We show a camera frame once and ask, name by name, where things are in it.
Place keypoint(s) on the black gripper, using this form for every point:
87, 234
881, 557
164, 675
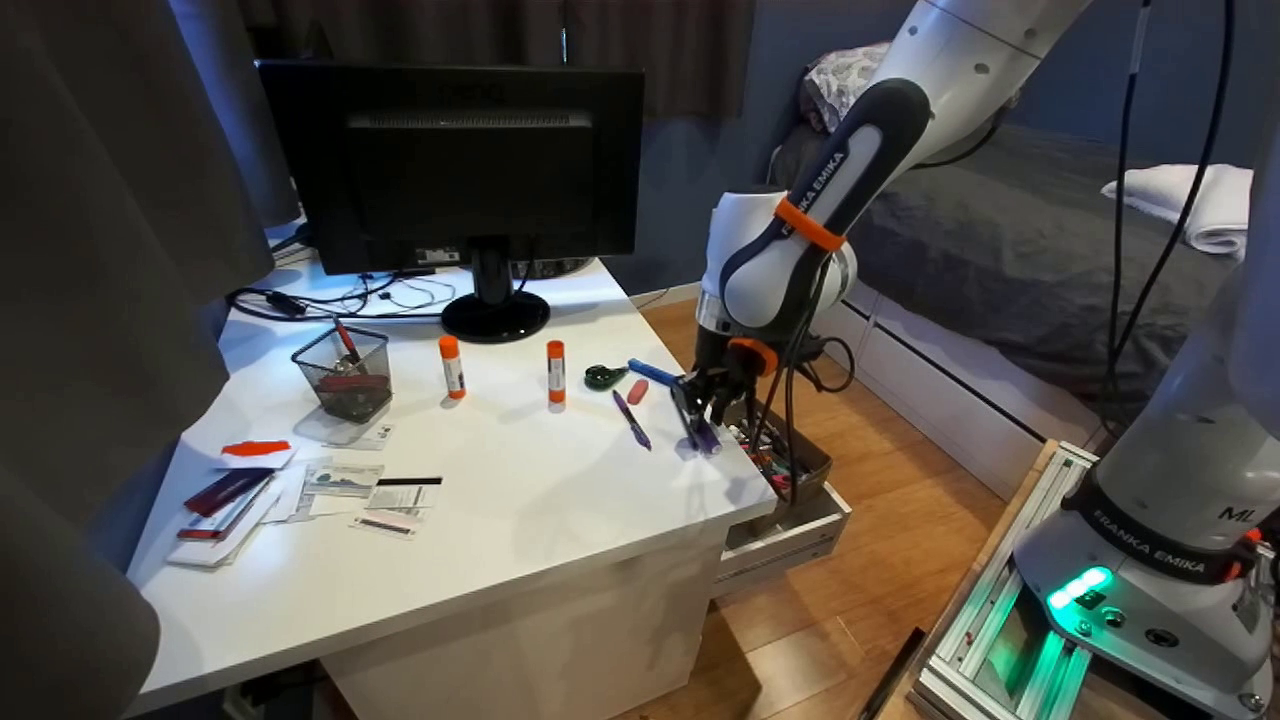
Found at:
741, 365

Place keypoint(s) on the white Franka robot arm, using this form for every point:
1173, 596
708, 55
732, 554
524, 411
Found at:
801, 254

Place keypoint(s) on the blue pen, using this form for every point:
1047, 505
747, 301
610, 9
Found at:
653, 372

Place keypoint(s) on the small red eraser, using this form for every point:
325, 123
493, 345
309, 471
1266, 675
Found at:
636, 392

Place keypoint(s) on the thin purple pen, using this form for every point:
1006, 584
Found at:
632, 423

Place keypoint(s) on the white desk drawer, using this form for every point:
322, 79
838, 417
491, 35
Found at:
785, 542

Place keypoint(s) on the orange capped glue stick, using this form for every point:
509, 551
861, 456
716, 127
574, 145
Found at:
552, 382
455, 372

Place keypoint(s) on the white desk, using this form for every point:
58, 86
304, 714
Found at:
534, 532

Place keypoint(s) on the black computer monitor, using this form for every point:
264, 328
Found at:
455, 175

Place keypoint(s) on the dark grey bed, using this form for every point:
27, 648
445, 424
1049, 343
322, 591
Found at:
1012, 241

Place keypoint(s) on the patterned pillow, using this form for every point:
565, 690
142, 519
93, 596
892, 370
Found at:
842, 86

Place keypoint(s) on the black mesh pen cup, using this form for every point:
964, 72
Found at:
349, 390

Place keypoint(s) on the grey brown curtain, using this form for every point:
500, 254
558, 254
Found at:
600, 40

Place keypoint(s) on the red marker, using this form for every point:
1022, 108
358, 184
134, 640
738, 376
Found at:
255, 448

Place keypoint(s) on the dark maroon pen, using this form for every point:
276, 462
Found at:
228, 489

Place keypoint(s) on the white folded cloth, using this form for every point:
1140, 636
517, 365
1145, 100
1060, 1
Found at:
1173, 203

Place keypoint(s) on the grey fabric drape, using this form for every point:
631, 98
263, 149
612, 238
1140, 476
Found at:
81, 267

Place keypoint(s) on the aluminium base frame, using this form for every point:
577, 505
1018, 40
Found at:
961, 655

